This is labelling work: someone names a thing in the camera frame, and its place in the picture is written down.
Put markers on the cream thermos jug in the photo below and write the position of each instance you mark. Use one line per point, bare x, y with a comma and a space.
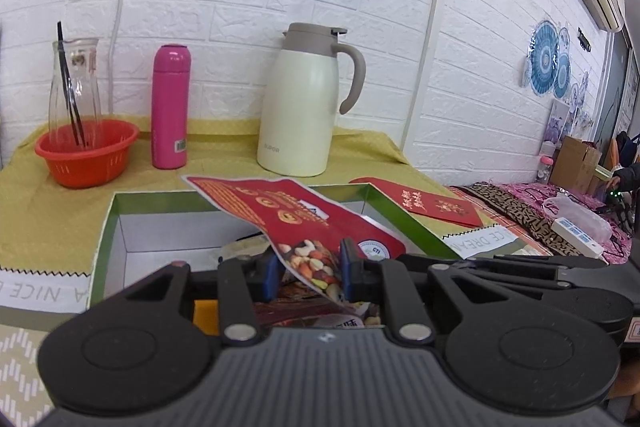
300, 107

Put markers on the glass carafe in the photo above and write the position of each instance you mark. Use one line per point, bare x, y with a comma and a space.
82, 82

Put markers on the green cardboard box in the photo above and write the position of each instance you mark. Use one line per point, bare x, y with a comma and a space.
160, 237

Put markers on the red plastic basket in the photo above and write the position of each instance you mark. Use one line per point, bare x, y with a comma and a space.
85, 167

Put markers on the chevron patterned table cover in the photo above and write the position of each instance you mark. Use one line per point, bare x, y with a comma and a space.
20, 357

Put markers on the small bottle with pink lid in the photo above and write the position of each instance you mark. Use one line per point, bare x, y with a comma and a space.
546, 169

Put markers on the clear plastic bag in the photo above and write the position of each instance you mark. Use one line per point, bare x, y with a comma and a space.
570, 207

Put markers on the yellow orange snack packet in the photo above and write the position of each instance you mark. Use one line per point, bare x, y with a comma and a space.
205, 317

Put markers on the medium blue paper fan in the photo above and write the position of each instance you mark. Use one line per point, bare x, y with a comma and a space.
562, 74

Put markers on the wall poster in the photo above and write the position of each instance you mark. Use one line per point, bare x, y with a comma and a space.
557, 122

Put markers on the small blue paper fan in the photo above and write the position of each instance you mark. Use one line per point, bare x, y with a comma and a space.
564, 39

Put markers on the large blue paper fan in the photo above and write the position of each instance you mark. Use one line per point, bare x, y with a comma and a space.
542, 57

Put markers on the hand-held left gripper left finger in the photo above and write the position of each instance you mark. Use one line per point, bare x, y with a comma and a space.
270, 277

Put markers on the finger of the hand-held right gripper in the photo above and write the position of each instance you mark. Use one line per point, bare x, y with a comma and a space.
525, 262
550, 284

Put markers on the red envelope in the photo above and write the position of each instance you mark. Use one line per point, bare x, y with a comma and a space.
430, 207

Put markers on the black chopstick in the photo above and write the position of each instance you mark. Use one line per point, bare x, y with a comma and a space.
72, 107
65, 67

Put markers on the black snack packet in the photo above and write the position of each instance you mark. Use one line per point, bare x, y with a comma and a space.
295, 314

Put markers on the patterned blanket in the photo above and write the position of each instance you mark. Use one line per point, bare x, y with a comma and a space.
515, 207

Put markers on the white power strip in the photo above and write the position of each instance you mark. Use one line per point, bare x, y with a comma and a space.
575, 232

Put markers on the pink thermos bottle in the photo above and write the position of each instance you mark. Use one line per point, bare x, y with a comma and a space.
170, 107

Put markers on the red mixed nut packet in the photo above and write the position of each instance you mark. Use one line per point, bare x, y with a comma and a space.
260, 207

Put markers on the brown cardboard box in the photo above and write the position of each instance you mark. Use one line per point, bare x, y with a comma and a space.
572, 162

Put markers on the yellow tablecloth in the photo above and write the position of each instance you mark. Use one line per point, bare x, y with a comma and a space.
50, 217

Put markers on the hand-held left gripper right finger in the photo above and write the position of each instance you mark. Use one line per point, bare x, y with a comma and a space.
350, 272

